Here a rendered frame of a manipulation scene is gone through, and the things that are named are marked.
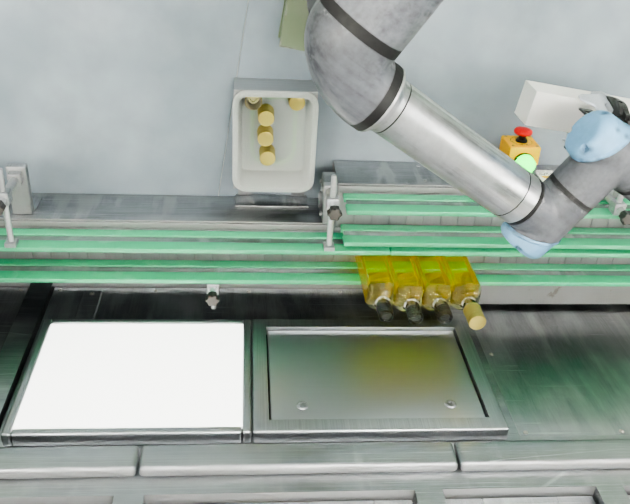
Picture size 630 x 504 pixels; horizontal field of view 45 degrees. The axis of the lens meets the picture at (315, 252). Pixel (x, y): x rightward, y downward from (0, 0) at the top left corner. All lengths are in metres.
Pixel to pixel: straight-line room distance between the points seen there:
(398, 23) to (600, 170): 0.36
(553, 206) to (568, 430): 0.59
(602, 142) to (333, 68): 0.37
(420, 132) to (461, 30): 0.72
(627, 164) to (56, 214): 1.13
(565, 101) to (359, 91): 0.55
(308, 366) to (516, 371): 0.44
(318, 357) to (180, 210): 0.44
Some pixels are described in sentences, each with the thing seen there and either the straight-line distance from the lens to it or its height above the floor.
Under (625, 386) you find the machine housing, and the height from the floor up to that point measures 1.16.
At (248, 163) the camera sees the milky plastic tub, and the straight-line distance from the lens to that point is 1.69.
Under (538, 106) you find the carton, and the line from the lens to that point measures 1.37.
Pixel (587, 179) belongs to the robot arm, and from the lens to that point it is 1.09.
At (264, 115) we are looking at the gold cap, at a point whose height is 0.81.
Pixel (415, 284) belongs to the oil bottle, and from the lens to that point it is 1.53.
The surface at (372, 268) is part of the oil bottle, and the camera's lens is 1.56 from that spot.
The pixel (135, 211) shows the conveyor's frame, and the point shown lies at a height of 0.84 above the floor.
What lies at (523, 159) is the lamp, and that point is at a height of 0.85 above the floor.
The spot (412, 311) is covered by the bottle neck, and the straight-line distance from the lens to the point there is 1.48.
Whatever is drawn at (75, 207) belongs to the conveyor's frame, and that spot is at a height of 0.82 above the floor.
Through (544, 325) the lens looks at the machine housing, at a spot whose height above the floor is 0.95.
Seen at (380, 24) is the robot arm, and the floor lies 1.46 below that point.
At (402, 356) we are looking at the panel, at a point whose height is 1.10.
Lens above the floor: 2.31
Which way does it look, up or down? 59 degrees down
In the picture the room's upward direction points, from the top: 172 degrees clockwise
